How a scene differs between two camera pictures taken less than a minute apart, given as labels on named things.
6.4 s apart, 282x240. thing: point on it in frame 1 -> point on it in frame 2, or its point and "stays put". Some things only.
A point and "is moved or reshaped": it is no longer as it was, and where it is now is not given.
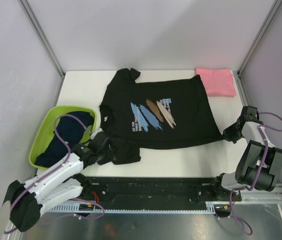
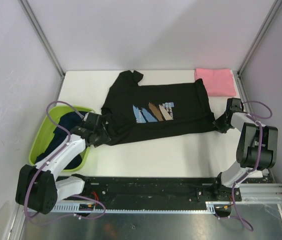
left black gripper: x=108 y=158 -> x=105 y=138
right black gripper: x=227 y=134 -> x=221 y=128
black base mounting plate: x=156 y=190 stays put
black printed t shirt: x=139 y=114 is moved or reshaped
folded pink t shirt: x=218 y=82 stays put
